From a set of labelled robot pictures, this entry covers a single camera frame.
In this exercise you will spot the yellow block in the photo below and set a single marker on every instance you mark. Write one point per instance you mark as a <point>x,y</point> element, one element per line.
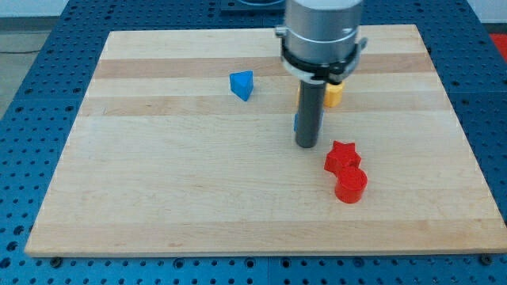
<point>332,96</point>

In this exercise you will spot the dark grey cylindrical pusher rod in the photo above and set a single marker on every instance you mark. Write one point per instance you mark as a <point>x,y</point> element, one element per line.
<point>309,112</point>

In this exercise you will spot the red cylinder block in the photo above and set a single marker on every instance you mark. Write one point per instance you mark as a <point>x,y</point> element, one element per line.
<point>351,183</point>

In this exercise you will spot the blue cube block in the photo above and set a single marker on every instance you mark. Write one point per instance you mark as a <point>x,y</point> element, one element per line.
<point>296,118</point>

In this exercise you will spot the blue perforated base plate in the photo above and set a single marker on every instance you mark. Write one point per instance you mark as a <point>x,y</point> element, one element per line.
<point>38,120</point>

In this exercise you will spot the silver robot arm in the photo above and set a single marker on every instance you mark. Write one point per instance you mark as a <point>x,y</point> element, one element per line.
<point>319,46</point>

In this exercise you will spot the light wooden board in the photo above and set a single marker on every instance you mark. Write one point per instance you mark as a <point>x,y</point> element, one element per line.
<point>163,160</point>

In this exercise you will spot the blue triangular block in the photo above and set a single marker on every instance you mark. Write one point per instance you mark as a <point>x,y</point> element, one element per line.
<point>242,84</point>

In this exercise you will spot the red star block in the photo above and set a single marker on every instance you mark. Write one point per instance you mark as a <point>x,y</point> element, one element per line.
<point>342,155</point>

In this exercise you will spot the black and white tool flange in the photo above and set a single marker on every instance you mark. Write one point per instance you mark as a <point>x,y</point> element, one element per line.
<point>317,73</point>

